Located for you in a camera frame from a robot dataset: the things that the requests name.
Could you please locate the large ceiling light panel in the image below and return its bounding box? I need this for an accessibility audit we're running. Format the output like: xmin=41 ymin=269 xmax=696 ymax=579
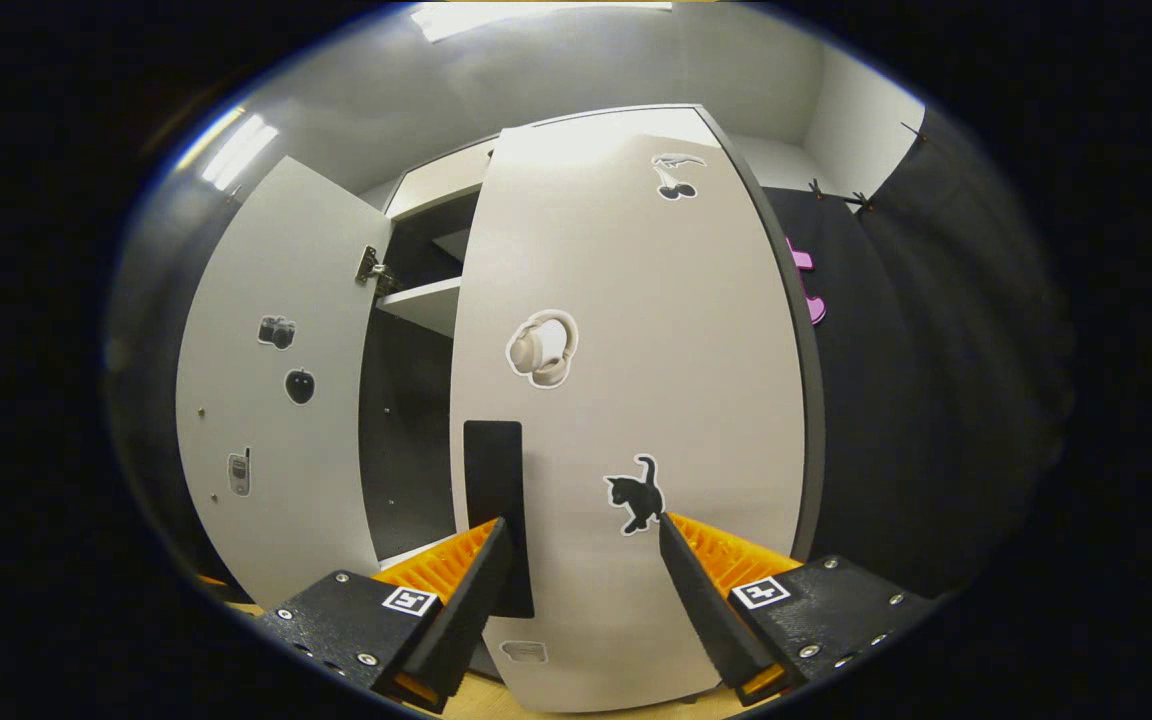
xmin=411 ymin=0 xmax=674 ymax=43

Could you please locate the white cabinet door cat sticker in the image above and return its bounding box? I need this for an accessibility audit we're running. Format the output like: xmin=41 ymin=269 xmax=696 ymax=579
xmin=449 ymin=105 xmax=809 ymax=713

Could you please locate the black backdrop cloth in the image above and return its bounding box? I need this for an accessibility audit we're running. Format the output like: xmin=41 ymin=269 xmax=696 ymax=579
xmin=106 ymin=105 xmax=1077 ymax=601

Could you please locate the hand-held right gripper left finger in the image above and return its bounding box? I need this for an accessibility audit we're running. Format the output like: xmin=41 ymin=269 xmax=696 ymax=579
xmin=256 ymin=517 xmax=515 ymax=713

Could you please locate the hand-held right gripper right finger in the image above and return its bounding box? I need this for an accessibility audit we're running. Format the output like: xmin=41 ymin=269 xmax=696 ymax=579
xmin=658 ymin=512 xmax=937 ymax=706

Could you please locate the small ceiling light panel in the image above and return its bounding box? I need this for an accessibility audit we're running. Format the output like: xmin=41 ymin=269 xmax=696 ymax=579
xmin=201 ymin=112 xmax=280 ymax=191

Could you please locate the white cabinet shelf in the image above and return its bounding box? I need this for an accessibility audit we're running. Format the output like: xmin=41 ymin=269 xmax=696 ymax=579
xmin=376 ymin=277 xmax=463 ymax=339

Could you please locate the white cabinet door camera sticker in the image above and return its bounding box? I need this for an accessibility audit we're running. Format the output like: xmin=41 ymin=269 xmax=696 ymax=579
xmin=176 ymin=155 xmax=395 ymax=609

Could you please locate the white shoe cabinet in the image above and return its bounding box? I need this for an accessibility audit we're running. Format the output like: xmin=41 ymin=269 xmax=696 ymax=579
xmin=356 ymin=103 xmax=827 ymax=601

